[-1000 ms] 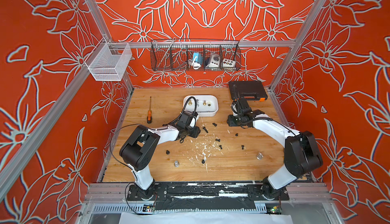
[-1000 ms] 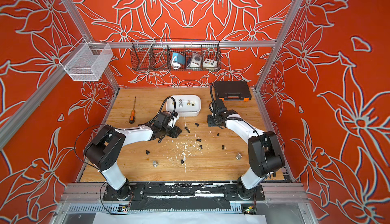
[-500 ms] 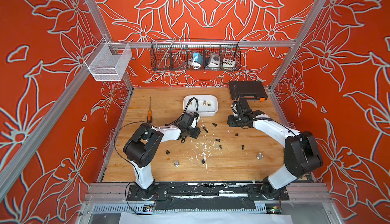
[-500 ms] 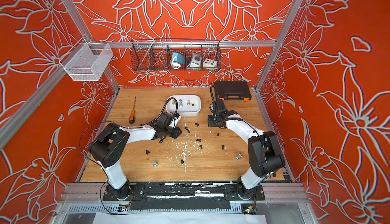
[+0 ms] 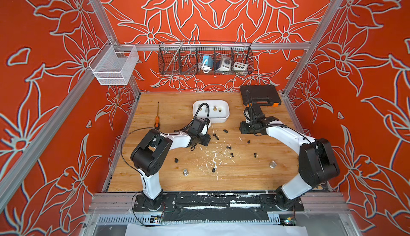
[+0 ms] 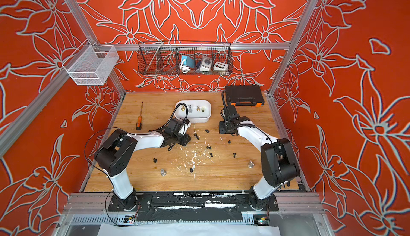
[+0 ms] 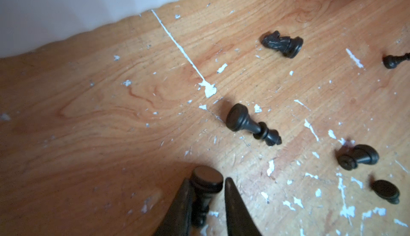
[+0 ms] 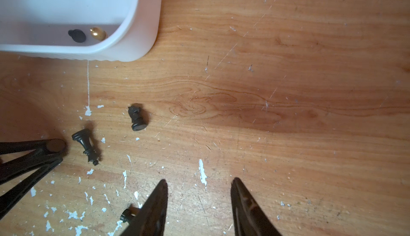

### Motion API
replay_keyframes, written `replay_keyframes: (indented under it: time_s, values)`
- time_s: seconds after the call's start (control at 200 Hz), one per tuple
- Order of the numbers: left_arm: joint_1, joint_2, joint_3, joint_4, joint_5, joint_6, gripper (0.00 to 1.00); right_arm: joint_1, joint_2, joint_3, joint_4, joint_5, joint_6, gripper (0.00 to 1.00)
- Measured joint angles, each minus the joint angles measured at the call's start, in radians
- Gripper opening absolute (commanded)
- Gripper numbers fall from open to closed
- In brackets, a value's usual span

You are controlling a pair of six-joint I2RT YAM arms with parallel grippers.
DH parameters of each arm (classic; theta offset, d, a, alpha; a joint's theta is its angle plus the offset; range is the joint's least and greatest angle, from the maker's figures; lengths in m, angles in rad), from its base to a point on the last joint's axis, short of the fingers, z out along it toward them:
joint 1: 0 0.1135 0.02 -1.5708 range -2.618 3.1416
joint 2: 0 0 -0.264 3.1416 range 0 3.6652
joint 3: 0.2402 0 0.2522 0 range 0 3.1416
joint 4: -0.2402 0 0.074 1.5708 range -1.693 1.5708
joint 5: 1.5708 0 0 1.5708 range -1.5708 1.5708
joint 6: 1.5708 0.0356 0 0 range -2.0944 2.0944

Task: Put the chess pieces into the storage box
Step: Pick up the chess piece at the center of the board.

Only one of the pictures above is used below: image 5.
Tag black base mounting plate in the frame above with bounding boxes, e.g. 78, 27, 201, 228
131, 191, 305, 225

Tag orange handled screwdriver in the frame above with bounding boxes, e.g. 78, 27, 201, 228
154, 102, 160, 130

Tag white device in basket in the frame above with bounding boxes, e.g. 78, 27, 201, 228
216, 56, 232, 73

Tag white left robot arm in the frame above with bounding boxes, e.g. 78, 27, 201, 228
130, 102, 211, 210

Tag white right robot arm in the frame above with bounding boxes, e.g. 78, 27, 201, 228
239, 89, 340, 211

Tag blue box in basket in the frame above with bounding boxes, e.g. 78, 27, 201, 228
198, 55, 214, 74

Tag clear plastic wall bin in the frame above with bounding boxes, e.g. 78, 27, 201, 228
90, 46, 139, 86

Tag white dotted box in basket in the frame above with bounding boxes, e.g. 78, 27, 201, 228
234, 61, 248, 73

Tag white plastic storage box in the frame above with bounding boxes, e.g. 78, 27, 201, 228
192, 100, 230, 123

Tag black wire wall basket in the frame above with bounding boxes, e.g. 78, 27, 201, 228
158, 40, 254, 76

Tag black tool case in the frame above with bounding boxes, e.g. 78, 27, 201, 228
240, 85, 282, 107

